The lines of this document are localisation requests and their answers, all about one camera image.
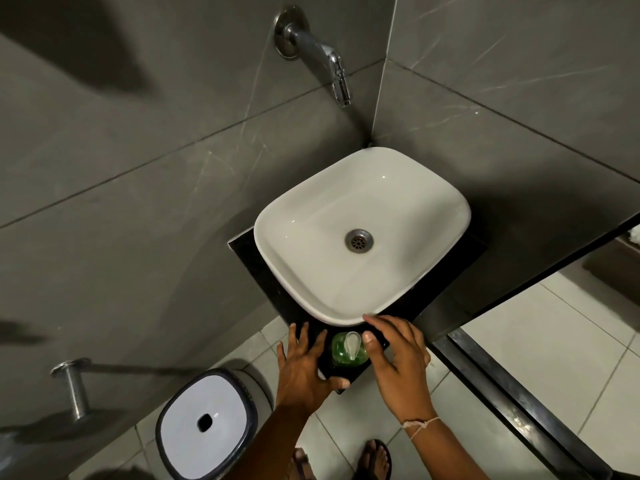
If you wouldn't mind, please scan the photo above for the white string wrist bracelet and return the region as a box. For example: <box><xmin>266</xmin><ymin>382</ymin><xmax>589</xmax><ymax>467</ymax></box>
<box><xmin>402</xmin><ymin>416</ymin><xmax>442</xmax><ymax>441</ymax></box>

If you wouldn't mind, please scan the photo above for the chrome wall faucet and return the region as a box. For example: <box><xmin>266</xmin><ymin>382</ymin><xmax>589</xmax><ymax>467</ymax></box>
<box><xmin>274</xmin><ymin>6</ymin><xmax>352</xmax><ymax>108</ymax></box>

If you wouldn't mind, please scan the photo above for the person's left hand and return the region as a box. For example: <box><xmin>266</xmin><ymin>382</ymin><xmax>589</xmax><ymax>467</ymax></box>
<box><xmin>276</xmin><ymin>322</ymin><xmax>351</xmax><ymax>411</ymax></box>

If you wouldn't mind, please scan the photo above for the person's right hand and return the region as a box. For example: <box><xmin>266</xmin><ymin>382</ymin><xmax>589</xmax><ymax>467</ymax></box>
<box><xmin>362</xmin><ymin>315</ymin><xmax>439</xmax><ymax>425</ymax></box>

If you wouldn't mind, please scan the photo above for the black sink counter slab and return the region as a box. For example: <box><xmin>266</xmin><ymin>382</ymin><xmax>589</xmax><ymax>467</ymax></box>
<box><xmin>227</xmin><ymin>225</ymin><xmax>488</xmax><ymax>395</ymax></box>

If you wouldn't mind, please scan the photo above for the black door threshold strip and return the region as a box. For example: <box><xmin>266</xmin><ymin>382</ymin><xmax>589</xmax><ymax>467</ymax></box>
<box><xmin>430</xmin><ymin>328</ymin><xmax>617</xmax><ymax>480</ymax></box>

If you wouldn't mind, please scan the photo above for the chrome sink drain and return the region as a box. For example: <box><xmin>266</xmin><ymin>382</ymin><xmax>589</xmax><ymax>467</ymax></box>
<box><xmin>344</xmin><ymin>229</ymin><xmax>374</xmax><ymax>254</ymax></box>

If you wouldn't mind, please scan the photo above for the person's right forearm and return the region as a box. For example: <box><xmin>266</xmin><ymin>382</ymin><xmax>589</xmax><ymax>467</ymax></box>
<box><xmin>402</xmin><ymin>417</ymin><xmax>493</xmax><ymax>480</ymax></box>

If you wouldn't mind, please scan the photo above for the white ceramic sink basin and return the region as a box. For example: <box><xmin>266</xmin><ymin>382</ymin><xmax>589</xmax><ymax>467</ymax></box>
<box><xmin>253</xmin><ymin>147</ymin><xmax>472</xmax><ymax>327</ymax></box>

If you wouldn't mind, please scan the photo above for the black flip-flop sandal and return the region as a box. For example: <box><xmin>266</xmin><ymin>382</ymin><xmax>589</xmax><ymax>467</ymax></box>
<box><xmin>354</xmin><ymin>439</ymin><xmax>394</xmax><ymax>480</ymax></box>
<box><xmin>289</xmin><ymin>447</ymin><xmax>315</xmax><ymax>480</ymax></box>

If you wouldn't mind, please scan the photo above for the person's left forearm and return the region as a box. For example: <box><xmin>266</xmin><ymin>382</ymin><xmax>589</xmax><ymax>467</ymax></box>
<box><xmin>220</xmin><ymin>401</ymin><xmax>317</xmax><ymax>480</ymax></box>

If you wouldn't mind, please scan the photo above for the white lidded trash bin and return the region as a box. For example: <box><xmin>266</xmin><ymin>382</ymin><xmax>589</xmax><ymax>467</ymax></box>
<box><xmin>155</xmin><ymin>369</ymin><xmax>274</xmax><ymax>480</ymax></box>

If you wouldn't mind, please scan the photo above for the brown wooden furniture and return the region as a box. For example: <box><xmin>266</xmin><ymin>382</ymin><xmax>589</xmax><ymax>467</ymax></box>
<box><xmin>582</xmin><ymin>237</ymin><xmax>640</xmax><ymax>306</ymax></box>

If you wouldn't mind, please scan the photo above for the green soap pump bottle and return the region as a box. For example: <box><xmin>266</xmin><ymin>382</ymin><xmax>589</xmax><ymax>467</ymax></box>
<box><xmin>331</xmin><ymin>331</ymin><xmax>371</xmax><ymax>368</ymax></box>

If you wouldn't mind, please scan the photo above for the chrome toilet paper holder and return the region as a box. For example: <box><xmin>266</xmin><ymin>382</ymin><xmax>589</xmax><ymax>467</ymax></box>
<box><xmin>50</xmin><ymin>358</ymin><xmax>94</xmax><ymax>422</ymax></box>

